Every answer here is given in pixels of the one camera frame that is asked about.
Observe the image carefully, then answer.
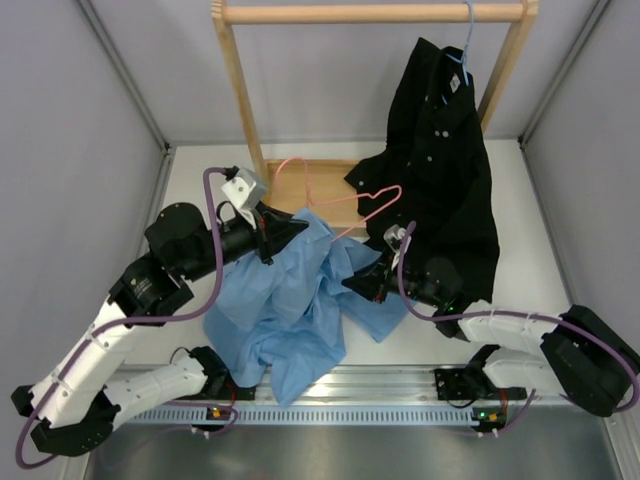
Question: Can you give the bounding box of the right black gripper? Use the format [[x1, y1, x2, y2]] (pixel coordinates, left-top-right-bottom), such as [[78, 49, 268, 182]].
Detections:
[[342, 249, 442, 308]]

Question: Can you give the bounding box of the pink wire hanger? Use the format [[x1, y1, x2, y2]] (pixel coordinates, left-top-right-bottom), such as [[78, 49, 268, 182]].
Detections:
[[266, 157, 402, 237]]

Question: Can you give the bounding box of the light blue shirt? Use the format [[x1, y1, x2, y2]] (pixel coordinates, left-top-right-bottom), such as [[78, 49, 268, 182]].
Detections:
[[203, 209, 408, 407]]

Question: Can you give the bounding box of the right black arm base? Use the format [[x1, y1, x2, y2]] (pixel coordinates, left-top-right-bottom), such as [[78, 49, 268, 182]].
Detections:
[[433, 368, 477, 402]]

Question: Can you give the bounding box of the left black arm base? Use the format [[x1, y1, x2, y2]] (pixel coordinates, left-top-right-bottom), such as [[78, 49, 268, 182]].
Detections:
[[219, 368, 259, 401]]

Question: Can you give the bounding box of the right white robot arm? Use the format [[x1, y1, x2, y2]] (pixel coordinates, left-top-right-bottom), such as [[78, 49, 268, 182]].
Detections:
[[342, 257, 639, 417]]

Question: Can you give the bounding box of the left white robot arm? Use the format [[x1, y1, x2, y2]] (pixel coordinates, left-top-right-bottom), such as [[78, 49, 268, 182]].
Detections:
[[11, 203, 309, 457]]

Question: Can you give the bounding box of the black shirt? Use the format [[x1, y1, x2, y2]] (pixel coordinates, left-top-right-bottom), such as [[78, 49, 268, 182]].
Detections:
[[344, 38, 500, 301]]

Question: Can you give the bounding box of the wooden clothes rack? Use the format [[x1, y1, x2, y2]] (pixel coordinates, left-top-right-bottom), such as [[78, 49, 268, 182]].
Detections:
[[210, 0, 541, 238]]

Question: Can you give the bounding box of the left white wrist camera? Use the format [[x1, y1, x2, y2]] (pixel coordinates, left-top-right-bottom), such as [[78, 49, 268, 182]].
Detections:
[[221, 167, 267, 230]]

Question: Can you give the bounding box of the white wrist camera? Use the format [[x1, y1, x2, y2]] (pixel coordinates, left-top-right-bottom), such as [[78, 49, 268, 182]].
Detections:
[[221, 167, 267, 230], [383, 224, 406, 270]]

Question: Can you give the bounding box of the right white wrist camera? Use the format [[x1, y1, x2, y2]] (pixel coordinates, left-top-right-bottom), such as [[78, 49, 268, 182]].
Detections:
[[383, 224, 406, 270]]

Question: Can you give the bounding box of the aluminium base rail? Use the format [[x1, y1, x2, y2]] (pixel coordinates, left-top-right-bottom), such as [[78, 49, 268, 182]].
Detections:
[[199, 364, 566, 401]]

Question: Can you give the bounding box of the grey slotted cable duct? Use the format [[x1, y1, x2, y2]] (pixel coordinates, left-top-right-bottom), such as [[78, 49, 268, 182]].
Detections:
[[129, 405, 479, 427]]

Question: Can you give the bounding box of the blue wire hanger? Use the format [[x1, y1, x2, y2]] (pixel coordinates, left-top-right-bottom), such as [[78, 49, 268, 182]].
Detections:
[[441, 1, 475, 105]]

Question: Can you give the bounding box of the aluminium frame rail left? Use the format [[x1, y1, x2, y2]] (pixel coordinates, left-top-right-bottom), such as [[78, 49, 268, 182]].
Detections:
[[74, 0, 174, 351]]

